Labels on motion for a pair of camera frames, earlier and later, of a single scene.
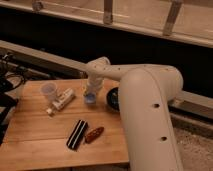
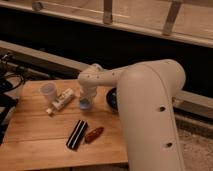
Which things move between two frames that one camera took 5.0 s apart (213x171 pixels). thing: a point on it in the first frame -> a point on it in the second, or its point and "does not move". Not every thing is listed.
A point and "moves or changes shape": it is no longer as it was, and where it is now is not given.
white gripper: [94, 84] -> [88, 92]
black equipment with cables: [12, 76] does not move
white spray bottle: [64, 97] does not move
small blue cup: [90, 98] moves or changes shape
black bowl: [112, 99] does not move
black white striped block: [77, 134] does not move
